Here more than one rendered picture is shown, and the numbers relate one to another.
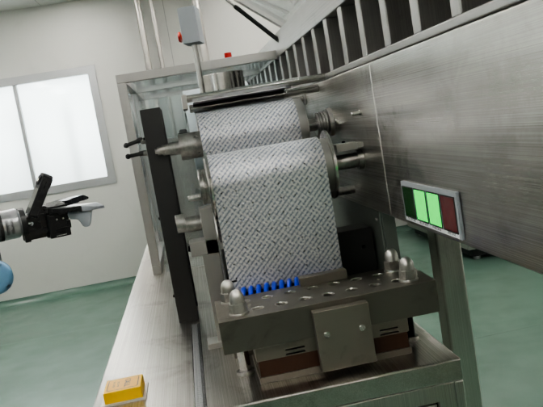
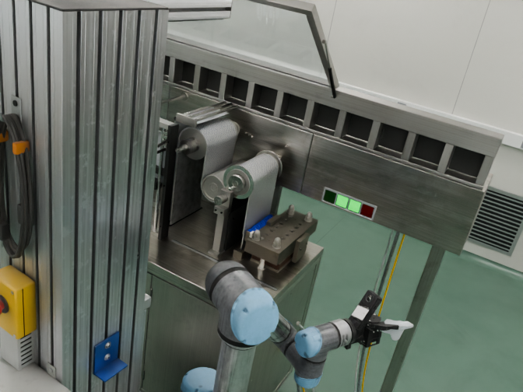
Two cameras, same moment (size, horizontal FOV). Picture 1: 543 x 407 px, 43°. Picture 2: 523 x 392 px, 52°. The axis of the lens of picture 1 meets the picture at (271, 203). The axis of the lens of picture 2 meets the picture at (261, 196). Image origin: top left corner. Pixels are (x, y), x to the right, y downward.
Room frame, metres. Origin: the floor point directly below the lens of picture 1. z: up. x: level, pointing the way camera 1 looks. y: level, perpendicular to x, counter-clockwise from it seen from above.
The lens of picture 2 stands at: (0.30, 1.78, 2.18)
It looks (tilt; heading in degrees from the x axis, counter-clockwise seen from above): 26 degrees down; 301
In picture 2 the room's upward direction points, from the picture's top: 10 degrees clockwise
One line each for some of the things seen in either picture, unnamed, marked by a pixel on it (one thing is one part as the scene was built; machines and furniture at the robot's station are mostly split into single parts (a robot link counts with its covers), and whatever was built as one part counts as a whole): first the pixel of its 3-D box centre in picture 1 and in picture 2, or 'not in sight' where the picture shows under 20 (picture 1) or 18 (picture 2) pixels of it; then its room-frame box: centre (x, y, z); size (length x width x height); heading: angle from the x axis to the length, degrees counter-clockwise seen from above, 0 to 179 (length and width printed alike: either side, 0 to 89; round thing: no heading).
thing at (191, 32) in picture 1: (188, 27); not in sight; (1.99, 0.15, 1.66); 0.07 x 0.07 x 0.10; 84
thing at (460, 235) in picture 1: (429, 207); (348, 203); (1.09, -0.25, 1.18); 0.25 x 0.01 x 0.07; 6
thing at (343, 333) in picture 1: (344, 336); (301, 247); (1.19, -0.09, 0.96); 0.10 x 0.03 x 0.11; 96
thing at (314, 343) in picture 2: not in sight; (317, 341); (0.71, 0.68, 1.21); 0.11 x 0.08 x 0.09; 67
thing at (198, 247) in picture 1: (208, 277); (220, 222); (1.47, 0.16, 1.05); 0.06 x 0.05 x 0.31; 96
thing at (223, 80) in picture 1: (221, 83); not in sight; (2.17, 0.09, 1.50); 0.14 x 0.14 x 0.06
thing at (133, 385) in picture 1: (124, 389); not in sight; (1.25, 0.33, 0.91); 0.07 x 0.07 x 0.02; 6
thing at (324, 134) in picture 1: (329, 164); (268, 166); (1.47, -0.13, 1.25); 0.15 x 0.01 x 0.15; 6
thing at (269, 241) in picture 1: (281, 243); (259, 206); (1.39, -0.01, 1.11); 0.23 x 0.01 x 0.18; 96
